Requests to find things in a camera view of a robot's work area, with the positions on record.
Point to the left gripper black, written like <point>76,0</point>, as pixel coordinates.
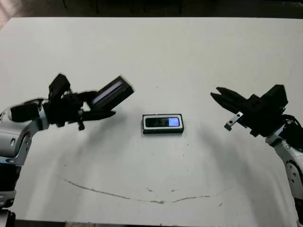
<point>64,111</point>

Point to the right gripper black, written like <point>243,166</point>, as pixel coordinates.
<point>260,118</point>

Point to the black box lid with window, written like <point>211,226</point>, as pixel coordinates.
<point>113,93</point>

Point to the slim black camera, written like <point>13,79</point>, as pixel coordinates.
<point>156,122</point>

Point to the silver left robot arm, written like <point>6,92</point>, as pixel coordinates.
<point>14,137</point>

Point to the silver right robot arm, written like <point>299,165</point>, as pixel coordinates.
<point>293,165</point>

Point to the black box white liner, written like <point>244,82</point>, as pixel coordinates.
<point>163,131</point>

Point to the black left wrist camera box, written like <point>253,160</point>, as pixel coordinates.
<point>59,86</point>

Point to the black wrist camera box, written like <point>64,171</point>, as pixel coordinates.
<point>275,94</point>
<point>59,86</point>

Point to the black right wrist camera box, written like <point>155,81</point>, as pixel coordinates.
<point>275,94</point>

